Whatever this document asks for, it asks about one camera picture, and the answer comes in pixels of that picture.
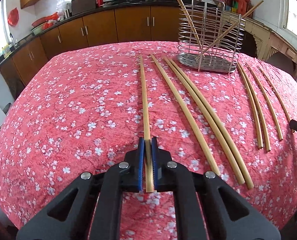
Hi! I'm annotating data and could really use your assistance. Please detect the bamboo chopstick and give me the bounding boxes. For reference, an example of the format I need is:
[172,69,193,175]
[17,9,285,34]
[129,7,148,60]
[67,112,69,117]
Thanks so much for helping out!
[163,57,246,185]
[164,57,254,189]
[139,55,154,193]
[257,66,291,123]
[244,70,272,152]
[150,54,221,177]
[246,64,283,141]
[237,62,263,149]

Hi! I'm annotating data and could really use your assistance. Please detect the brown lower kitchen cabinets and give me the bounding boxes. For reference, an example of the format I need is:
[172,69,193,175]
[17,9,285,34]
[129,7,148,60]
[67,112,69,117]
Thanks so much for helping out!
[0,5,180,87]

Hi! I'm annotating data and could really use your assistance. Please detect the pink floral tablecloth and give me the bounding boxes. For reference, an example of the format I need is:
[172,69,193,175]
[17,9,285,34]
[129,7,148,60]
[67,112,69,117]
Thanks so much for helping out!
[0,42,297,228]

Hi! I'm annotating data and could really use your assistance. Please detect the cream wooden side table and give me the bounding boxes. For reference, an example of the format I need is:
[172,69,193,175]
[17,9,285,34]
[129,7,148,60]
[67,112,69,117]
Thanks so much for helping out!
[223,11,297,78]

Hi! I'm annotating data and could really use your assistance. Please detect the chopstick leaning right in holder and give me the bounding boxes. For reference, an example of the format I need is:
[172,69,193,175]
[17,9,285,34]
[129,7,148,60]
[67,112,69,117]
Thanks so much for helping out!
[201,0,264,54]

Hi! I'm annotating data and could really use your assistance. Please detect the chopstick leaning in holder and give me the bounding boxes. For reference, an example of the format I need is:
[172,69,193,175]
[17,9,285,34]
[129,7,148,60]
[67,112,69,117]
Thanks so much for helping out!
[177,0,202,58]
[201,0,264,54]

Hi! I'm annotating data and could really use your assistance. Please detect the chopstick leaning left in holder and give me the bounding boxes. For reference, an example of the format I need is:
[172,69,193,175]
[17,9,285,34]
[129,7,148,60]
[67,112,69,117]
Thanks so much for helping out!
[177,0,202,58]

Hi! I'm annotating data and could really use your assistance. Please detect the red items on side table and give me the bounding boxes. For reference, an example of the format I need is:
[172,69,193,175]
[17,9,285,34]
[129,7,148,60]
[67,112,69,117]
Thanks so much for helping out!
[224,0,251,15]

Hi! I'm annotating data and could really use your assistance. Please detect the dark cutting board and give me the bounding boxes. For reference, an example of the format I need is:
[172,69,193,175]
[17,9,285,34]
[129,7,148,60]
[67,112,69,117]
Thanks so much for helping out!
[71,0,97,16]

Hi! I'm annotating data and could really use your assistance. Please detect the red bottle on counter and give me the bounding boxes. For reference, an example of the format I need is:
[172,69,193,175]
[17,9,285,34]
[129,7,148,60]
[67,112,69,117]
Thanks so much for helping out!
[97,0,104,7]

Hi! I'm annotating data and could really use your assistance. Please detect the steel wire utensil holder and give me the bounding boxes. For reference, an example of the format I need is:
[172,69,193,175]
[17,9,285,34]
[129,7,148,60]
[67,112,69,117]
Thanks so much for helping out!
[177,0,245,74]

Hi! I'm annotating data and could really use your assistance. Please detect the red plastic bag on wall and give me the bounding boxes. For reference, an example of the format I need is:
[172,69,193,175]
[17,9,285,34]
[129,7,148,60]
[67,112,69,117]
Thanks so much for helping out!
[7,8,19,27]

